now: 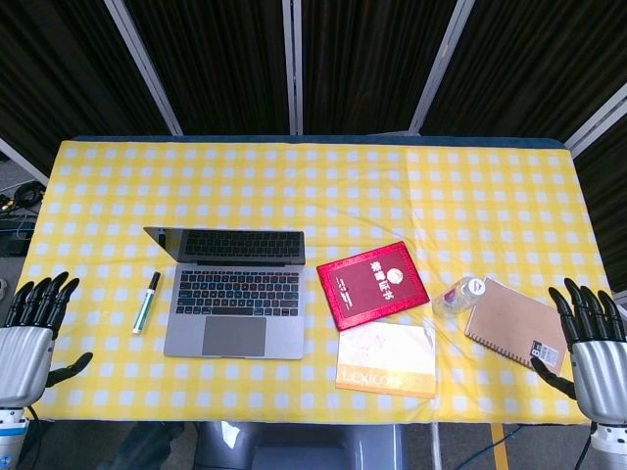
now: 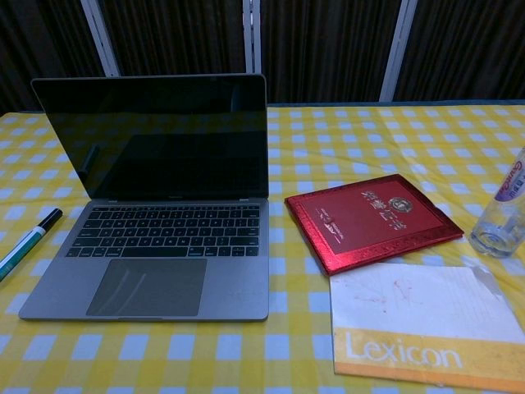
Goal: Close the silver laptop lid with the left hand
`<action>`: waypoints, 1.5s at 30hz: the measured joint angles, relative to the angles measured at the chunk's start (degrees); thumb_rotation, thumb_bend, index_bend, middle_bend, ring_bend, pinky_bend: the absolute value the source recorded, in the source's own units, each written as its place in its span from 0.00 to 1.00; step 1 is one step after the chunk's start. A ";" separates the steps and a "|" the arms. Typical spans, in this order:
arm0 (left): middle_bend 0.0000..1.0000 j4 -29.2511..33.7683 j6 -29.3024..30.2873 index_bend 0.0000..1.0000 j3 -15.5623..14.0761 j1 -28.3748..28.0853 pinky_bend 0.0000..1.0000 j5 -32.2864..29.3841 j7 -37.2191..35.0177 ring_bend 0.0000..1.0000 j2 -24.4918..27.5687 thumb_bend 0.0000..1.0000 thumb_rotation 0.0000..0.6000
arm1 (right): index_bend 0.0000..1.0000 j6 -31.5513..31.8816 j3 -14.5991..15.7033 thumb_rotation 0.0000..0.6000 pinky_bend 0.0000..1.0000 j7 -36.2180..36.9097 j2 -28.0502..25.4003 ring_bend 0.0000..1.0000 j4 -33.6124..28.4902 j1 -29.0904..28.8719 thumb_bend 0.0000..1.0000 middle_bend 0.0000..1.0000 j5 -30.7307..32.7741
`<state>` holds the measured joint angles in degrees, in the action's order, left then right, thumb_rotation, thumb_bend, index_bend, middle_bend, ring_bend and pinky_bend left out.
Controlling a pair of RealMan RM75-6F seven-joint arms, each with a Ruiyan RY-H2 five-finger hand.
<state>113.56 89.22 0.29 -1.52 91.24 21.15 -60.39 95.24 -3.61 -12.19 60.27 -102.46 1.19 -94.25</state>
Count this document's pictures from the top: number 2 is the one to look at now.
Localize green white marker pen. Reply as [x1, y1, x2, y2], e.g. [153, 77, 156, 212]
[0, 208, 64, 284]

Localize white slotted metal rail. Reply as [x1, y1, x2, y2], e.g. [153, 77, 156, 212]
[384, 0, 418, 103]
[80, 0, 121, 77]
[242, 0, 263, 76]

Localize dark pleated curtain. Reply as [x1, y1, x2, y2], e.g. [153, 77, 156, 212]
[0, 0, 525, 114]

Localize clear plastic bottle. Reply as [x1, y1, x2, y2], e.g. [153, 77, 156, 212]
[469, 146, 525, 259]

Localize grey laptop computer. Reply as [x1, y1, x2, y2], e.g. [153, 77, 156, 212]
[18, 73, 271, 323]

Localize white orange Lexicon booklet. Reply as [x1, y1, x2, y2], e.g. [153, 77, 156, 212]
[329, 263, 525, 394]

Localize yellow white checkered tablecloth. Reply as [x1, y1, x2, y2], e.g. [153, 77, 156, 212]
[0, 104, 525, 394]

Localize red certificate folder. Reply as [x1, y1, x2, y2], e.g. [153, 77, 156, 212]
[284, 173, 465, 277]

